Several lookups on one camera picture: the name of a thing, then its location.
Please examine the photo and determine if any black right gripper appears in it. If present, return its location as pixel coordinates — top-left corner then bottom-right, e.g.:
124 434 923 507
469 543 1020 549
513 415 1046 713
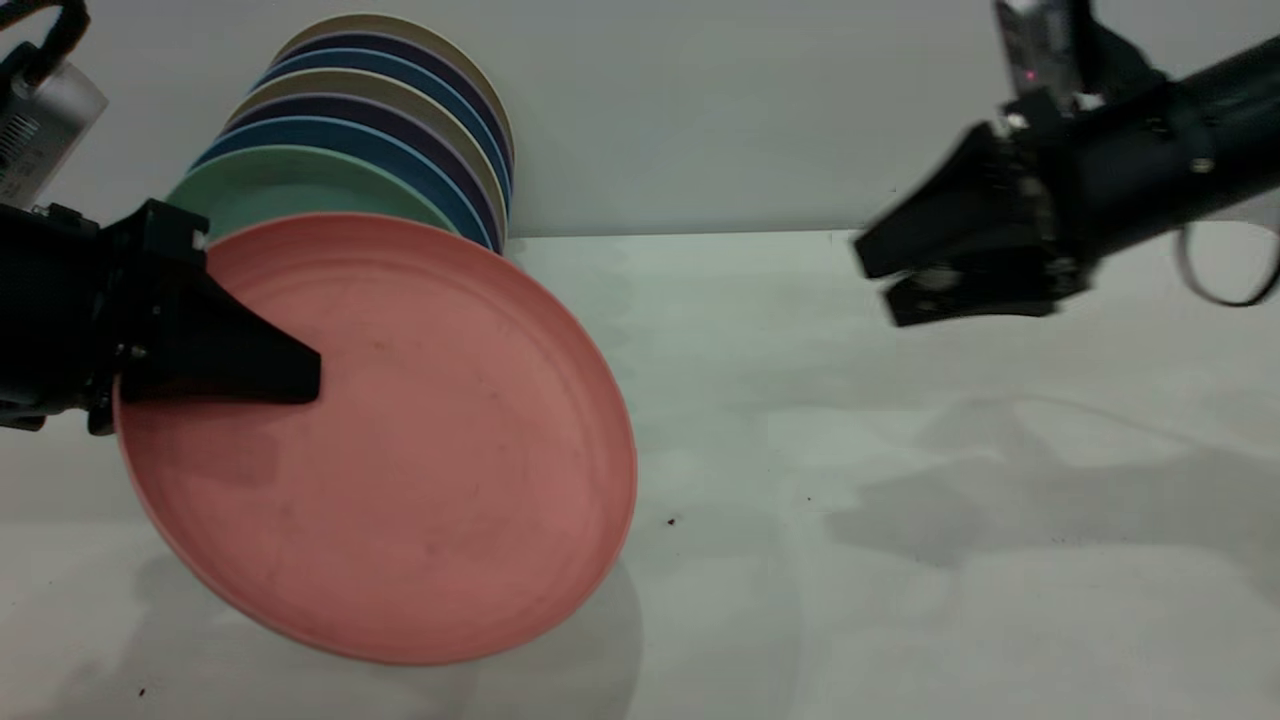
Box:
853 90 1096 329

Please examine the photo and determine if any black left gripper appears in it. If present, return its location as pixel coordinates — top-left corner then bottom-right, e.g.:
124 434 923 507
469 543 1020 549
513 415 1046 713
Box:
0 199 323 437

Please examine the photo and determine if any pink round plate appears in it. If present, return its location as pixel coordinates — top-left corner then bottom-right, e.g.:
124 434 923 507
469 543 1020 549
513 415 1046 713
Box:
113 212 638 666

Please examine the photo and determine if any green round plate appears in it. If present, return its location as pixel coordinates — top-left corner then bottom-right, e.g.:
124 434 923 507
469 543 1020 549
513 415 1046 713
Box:
165 146 461 241

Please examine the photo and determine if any blue round plate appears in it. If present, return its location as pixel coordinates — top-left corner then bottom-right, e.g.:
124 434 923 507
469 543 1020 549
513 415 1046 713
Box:
255 48 513 201
190 117 499 251

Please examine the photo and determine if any dark navy round plate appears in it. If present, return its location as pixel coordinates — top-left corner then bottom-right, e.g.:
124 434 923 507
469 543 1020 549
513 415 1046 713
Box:
280 32 514 171
225 95 504 246

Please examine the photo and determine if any beige round plate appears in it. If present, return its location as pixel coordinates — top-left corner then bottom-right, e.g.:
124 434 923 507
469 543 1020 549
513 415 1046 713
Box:
228 69 509 236
272 13 517 161

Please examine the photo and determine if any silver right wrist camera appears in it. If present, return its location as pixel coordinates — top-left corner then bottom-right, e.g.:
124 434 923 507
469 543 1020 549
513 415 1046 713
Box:
993 0 1091 101

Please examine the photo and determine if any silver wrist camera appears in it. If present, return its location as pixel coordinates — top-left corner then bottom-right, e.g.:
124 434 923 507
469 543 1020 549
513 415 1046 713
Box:
993 0 1091 101
0 58 108 209

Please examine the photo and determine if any grey looped cable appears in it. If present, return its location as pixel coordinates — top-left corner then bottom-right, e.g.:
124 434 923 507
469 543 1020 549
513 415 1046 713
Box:
1174 222 1280 309

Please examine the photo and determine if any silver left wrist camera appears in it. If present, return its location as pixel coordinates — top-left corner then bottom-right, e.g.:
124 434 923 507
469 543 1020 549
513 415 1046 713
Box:
0 58 108 209

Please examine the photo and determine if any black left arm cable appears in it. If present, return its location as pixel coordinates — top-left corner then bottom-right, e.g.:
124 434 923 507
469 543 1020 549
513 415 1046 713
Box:
0 0 91 86

